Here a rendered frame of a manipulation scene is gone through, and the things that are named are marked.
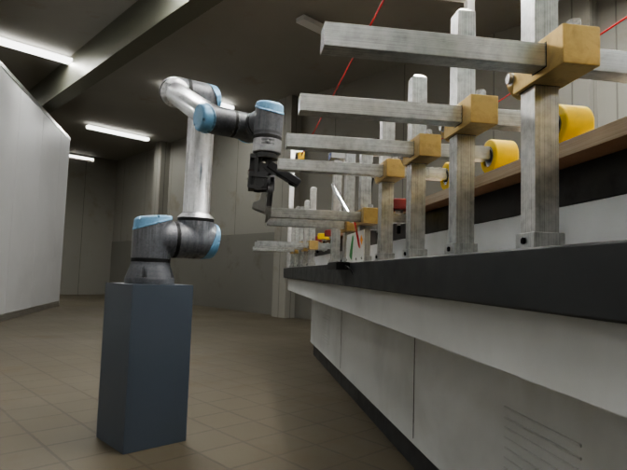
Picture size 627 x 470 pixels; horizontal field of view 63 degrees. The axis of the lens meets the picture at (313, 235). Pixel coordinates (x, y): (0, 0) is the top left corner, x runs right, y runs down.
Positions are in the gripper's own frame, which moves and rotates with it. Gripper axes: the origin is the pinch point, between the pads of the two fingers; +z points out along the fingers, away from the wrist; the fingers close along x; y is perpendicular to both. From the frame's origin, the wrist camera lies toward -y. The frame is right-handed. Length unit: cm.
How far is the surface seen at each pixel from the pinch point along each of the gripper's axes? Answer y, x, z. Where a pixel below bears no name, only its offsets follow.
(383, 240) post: -30.7, 22.5, 5.9
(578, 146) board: -46, 83, -7
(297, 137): -3, 51, -13
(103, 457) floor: 50, -32, 84
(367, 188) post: -31.4, -2.5, -12.4
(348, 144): -14, 51, -12
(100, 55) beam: 184, -435, -217
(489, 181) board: -46, 53, -7
